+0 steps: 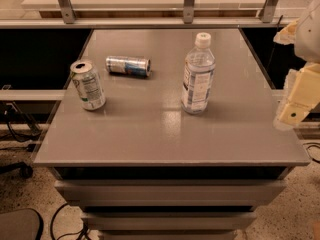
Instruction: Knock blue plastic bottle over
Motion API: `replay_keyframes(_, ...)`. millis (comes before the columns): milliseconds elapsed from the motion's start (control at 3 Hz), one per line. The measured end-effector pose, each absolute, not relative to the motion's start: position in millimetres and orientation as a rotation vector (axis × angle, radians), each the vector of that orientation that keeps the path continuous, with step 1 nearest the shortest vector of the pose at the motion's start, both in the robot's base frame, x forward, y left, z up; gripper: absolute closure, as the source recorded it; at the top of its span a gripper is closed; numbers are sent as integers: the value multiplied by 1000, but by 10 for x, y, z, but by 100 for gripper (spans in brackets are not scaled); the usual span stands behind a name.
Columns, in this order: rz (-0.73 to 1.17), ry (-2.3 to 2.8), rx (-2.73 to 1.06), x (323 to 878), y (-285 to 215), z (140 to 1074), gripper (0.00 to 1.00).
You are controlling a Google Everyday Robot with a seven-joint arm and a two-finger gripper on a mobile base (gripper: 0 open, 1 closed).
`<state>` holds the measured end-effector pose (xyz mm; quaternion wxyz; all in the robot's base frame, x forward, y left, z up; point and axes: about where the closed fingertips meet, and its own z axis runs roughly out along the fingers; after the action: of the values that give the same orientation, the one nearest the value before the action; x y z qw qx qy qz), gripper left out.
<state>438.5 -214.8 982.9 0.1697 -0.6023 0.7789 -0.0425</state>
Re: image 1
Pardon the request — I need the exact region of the metal railing bracket right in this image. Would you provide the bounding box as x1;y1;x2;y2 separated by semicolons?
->
259;0;279;23

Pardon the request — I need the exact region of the upright green white soda can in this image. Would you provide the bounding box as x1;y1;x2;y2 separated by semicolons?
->
70;60;106;111

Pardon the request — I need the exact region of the metal railing bracket middle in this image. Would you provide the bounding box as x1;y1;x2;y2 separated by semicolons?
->
183;0;195;24

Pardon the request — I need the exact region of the lying silver blue can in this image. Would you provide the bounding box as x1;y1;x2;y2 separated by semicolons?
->
106;56;151;77

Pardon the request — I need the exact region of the grey drawer cabinet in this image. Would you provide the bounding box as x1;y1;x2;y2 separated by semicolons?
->
35;29;309;240

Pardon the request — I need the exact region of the black office chair base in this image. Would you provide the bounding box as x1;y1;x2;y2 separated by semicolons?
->
0;162;33;179

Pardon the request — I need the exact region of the metal railing bracket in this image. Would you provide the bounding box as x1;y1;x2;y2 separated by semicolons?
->
58;0;76;24
259;0;279;23
183;0;195;24

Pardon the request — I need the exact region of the black cable right floor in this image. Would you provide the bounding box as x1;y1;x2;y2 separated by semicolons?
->
301;141;320;165

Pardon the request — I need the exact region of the black cable under cabinet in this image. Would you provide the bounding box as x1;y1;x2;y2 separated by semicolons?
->
49;202;91;240

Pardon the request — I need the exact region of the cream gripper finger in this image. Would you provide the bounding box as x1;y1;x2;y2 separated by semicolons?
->
273;63;320;130
273;19;298;45

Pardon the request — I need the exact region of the grey seat cushion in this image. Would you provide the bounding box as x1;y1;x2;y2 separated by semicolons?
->
0;208;43;240

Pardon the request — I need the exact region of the metal railing bracket left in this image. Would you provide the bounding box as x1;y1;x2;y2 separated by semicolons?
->
58;0;76;24

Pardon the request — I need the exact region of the black floor cables left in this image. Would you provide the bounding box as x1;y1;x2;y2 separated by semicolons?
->
0;101;44;152

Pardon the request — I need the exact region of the clear plastic water bottle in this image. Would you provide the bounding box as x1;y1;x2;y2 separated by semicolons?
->
181;32;215;114

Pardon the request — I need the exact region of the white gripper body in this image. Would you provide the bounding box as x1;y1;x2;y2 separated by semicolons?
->
294;0;320;63

